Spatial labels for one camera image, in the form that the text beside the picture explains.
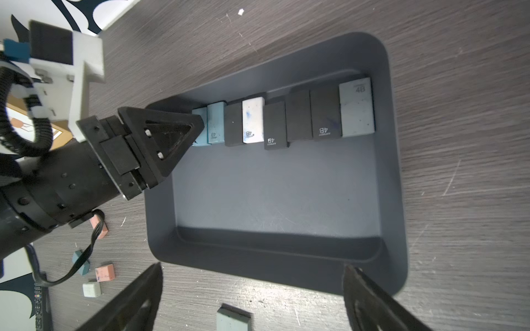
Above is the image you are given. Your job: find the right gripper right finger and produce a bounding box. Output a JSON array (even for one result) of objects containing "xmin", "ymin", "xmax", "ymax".
[{"xmin": 342, "ymin": 264, "xmax": 430, "ymax": 330}]

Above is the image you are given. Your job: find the pink eraser upper left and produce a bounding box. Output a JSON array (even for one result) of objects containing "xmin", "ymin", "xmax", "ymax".
[{"xmin": 89, "ymin": 215, "xmax": 108, "ymax": 239}]

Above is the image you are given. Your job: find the grey eraser middle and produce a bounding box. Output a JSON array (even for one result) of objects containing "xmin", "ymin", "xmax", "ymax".
[{"xmin": 216, "ymin": 303, "xmax": 252, "ymax": 331}]

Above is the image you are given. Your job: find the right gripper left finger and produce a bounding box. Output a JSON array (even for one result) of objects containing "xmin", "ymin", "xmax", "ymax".
[{"xmin": 78, "ymin": 263, "xmax": 164, "ymax": 330}]

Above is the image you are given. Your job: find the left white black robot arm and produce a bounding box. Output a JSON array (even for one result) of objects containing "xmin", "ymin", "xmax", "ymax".
[{"xmin": 1, "ymin": 107, "xmax": 204, "ymax": 257}]

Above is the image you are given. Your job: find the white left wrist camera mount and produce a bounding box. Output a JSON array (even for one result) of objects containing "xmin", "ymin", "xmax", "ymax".
[{"xmin": 0, "ymin": 20, "xmax": 105, "ymax": 143}]

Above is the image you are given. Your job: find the wooden picture frame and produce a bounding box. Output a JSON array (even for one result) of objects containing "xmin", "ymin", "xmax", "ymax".
[{"xmin": 6, "ymin": 96, "xmax": 72, "ymax": 148}]

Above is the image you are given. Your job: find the teal eraser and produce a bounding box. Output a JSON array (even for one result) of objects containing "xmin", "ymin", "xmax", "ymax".
[{"xmin": 207, "ymin": 102, "xmax": 226, "ymax": 144}]

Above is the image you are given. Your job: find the pink eraser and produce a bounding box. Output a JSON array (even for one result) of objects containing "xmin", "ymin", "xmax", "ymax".
[
  {"xmin": 89, "ymin": 215, "xmax": 108, "ymax": 239},
  {"xmin": 95, "ymin": 263, "xmax": 116, "ymax": 282}
]

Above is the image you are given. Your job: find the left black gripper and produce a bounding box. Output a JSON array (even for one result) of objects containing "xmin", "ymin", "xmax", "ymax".
[{"xmin": 77, "ymin": 107, "xmax": 204, "ymax": 200}]

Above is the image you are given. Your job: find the black remote control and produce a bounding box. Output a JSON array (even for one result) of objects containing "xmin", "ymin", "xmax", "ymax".
[{"xmin": 34, "ymin": 285, "xmax": 53, "ymax": 331}]

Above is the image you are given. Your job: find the dark grey storage box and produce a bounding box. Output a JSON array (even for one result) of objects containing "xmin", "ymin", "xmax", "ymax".
[{"xmin": 145, "ymin": 32, "xmax": 409, "ymax": 295}]

